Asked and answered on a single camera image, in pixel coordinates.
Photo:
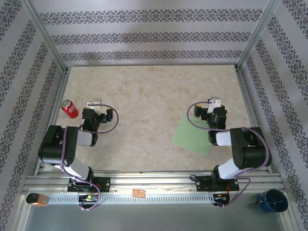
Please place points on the grey metal shelf plate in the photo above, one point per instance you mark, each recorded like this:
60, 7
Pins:
154, 219

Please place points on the blue enamel mug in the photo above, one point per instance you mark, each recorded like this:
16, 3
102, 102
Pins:
273, 201

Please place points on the small circuit board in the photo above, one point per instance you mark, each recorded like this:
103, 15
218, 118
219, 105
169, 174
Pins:
221, 197
87, 198

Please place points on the aluminium left side rail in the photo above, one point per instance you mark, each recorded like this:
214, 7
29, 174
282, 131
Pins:
53, 120

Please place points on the green paper sheet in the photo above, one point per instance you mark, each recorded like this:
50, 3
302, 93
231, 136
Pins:
190, 137

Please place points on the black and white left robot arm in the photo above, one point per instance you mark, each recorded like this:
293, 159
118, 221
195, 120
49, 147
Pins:
57, 146

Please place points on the aluminium front frame rail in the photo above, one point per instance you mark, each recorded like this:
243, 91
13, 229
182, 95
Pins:
156, 183

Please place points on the aluminium right side rail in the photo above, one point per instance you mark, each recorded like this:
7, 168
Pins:
246, 96

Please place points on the aluminium left frame post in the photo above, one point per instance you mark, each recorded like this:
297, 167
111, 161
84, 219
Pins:
45, 36

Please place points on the red soda can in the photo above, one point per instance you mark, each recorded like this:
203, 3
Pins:
71, 110

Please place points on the small orange label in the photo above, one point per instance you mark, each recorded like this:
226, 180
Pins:
138, 192

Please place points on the amber bottle with black cap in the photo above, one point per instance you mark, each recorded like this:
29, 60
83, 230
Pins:
36, 199

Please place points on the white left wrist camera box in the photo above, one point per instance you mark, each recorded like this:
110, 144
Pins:
96, 106

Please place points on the aluminium frame post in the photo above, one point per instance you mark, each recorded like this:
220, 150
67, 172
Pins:
257, 36
45, 36

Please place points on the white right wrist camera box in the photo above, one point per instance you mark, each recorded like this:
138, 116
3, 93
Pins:
215, 102

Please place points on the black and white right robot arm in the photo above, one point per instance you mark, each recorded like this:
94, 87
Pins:
252, 154

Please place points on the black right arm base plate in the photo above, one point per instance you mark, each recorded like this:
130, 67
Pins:
203, 184

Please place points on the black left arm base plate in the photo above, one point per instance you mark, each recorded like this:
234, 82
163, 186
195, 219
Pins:
104, 184

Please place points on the aluminium right frame post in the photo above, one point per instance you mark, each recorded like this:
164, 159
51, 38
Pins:
257, 36

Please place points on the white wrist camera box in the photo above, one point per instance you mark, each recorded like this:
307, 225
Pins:
96, 106
215, 102

